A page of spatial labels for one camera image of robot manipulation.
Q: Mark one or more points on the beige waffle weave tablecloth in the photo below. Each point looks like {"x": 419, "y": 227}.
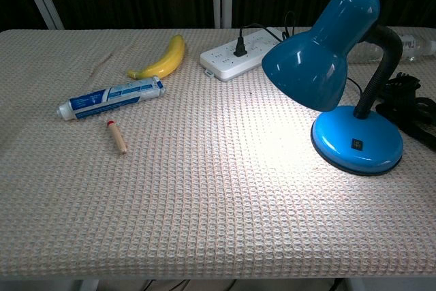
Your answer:
{"x": 170, "y": 185}

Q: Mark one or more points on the yellow banana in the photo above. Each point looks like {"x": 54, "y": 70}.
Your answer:
{"x": 168, "y": 59}

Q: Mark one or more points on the wooden peg with red tip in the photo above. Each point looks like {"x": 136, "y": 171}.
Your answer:
{"x": 117, "y": 137}

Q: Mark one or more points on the clear plastic water bottle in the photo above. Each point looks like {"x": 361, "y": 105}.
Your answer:
{"x": 412, "y": 47}

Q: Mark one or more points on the white power strip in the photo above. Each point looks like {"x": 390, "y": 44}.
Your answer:
{"x": 225, "y": 57}

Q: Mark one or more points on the blue desk lamp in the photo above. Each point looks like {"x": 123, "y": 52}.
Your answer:
{"x": 357, "y": 134}

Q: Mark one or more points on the blue white toothpaste tube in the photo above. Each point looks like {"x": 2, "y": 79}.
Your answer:
{"x": 109, "y": 98}

